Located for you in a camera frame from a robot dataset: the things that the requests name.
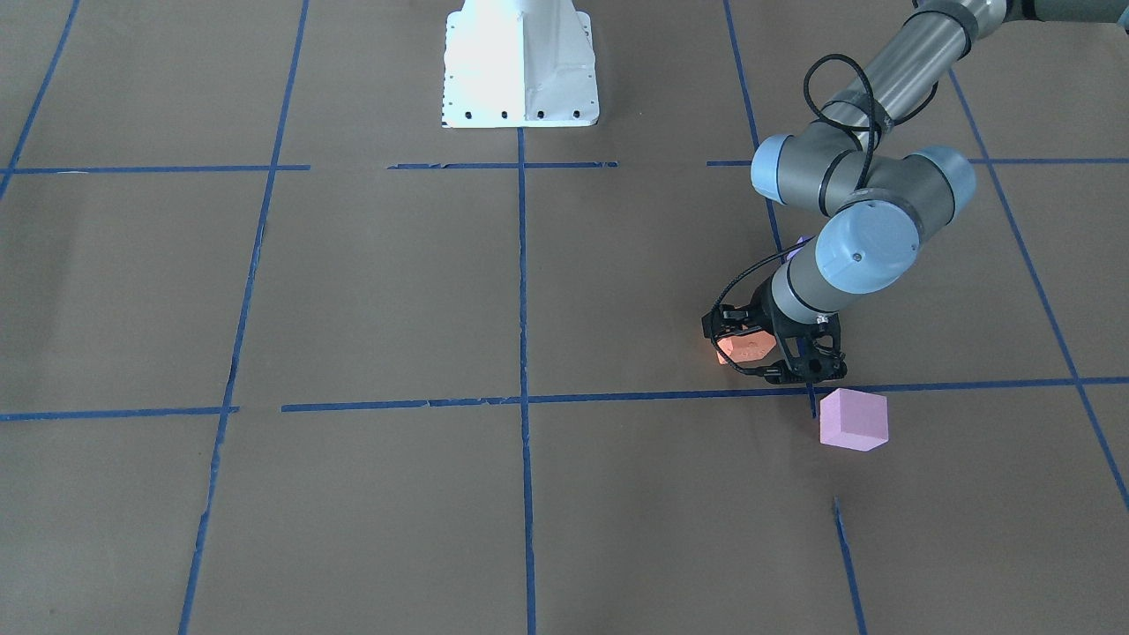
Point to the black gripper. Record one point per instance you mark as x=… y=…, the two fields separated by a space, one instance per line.
x=764 y=319

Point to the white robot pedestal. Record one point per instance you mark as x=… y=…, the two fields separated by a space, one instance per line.
x=519 y=64

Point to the pink foam block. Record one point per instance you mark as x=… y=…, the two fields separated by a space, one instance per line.
x=854 y=420

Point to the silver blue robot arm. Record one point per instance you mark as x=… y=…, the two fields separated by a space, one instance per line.
x=880 y=211

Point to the orange foam block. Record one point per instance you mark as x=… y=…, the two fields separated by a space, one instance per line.
x=746 y=349

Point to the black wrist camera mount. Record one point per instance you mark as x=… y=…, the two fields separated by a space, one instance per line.
x=726 y=313

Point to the purple foam block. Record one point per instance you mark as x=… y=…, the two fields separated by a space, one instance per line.
x=797 y=246

